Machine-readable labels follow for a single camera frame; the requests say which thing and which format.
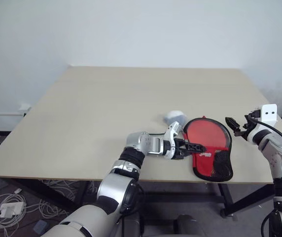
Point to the red black mesh paddle case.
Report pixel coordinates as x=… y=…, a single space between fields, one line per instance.
x=206 y=163

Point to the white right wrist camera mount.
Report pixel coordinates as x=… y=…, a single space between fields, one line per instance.
x=269 y=112

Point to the white grey crumpled bag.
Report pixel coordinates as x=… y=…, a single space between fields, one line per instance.
x=175 y=116

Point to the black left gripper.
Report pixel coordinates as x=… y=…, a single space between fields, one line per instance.
x=179 y=145

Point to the red table tennis paddle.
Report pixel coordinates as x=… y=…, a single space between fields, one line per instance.
x=203 y=132

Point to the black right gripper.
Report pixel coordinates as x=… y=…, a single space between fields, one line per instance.
x=249 y=124

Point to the black metal table frame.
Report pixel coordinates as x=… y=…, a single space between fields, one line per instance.
x=244 y=200

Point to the grey blue floor pad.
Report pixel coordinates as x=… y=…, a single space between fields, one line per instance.
x=40 y=226

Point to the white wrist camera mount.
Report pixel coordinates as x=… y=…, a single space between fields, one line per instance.
x=172 y=130
x=269 y=112

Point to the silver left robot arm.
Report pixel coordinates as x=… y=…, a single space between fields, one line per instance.
x=111 y=187

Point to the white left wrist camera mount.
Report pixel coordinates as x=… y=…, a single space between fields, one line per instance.
x=172 y=130

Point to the white power strip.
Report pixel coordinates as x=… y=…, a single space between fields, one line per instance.
x=10 y=209

